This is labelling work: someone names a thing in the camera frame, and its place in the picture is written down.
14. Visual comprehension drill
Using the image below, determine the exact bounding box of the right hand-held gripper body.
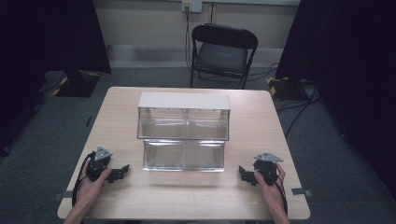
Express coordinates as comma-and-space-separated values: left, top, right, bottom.
252, 151, 285, 187

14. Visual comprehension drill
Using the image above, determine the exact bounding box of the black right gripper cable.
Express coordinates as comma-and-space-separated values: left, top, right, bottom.
273, 175, 289, 217

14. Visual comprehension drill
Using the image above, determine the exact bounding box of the black curtain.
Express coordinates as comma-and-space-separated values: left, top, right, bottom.
275, 0, 396, 200
0, 0, 112, 157

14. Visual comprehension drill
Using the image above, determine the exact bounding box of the black folding chair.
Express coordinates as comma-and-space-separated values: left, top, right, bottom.
189, 22, 260, 91

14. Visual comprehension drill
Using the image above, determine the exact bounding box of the person's left hand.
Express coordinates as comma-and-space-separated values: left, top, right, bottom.
75, 167, 113, 207

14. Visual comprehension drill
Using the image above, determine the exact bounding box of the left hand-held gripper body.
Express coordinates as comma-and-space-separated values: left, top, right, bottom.
85, 146, 114, 183

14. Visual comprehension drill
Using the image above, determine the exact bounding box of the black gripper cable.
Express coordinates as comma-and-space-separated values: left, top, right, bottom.
71, 150, 97, 208
273, 175, 289, 217

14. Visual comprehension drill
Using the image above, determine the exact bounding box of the clear acrylic box white top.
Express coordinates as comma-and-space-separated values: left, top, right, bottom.
136, 91, 232, 142

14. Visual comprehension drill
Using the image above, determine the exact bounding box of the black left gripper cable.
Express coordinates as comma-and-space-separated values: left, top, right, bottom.
71, 150, 97, 208

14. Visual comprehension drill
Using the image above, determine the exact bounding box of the black floor cable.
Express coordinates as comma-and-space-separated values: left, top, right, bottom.
276, 83, 321, 138

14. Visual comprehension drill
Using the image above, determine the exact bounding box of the grey tape strip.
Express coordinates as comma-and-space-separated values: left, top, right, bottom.
290, 187, 314, 198
51, 189, 75, 202

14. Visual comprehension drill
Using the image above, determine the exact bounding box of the black wall outlet cable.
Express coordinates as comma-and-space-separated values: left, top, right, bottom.
184, 6, 194, 74

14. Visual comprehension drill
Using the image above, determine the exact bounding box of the white wall outlet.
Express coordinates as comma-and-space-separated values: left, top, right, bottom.
181, 0, 204, 14

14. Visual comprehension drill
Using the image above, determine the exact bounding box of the black stand base yellow tape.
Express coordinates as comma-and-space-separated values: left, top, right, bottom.
266, 76, 310, 102

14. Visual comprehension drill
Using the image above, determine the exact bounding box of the clear acrylic drawer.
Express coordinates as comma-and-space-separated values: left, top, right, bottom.
142, 138, 226, 173

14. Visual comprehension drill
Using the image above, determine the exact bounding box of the person's right hand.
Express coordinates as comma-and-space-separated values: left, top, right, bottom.
253, 161, 287, 207

